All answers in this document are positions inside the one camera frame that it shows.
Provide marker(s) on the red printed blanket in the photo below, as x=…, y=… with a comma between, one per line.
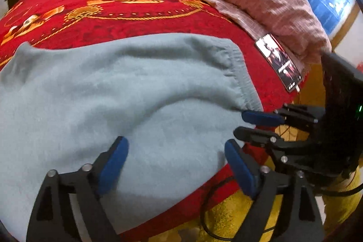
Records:
x=141, y=23

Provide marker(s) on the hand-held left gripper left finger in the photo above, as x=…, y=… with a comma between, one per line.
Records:
x=113, y=165

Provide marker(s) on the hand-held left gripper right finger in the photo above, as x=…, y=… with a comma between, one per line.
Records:
x=239, y=171

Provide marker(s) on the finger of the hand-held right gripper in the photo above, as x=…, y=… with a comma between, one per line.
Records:
x=249, y=134
x=261, y=118

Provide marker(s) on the smartphone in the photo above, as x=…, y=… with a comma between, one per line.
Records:
x=279, y=60

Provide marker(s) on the grey-blue pants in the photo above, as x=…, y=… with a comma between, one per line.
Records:
x=113, y=89

